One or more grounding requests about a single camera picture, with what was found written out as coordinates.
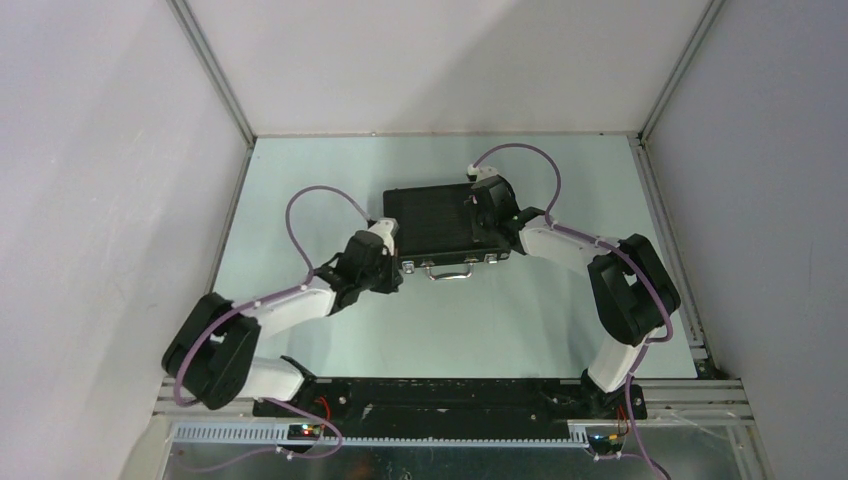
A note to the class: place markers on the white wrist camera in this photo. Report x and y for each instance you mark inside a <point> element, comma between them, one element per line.
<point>479,173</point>
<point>386,229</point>

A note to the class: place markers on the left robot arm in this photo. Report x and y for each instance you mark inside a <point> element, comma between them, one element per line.
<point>213,357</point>

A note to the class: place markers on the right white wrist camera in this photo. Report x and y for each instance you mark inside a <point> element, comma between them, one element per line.
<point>479,173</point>

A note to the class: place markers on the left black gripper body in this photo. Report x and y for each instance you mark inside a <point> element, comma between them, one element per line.
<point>382,277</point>

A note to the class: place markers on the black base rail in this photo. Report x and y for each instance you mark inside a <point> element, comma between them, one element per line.
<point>463,408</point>

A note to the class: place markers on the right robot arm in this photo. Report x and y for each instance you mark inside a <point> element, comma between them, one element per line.
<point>633,293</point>

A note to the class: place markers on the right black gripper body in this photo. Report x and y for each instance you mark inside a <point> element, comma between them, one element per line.
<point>482,223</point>

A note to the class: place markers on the black poker set case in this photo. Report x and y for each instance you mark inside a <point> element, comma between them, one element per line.
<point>436,232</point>

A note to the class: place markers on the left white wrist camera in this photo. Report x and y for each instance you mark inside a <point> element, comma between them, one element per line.
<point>386,229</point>

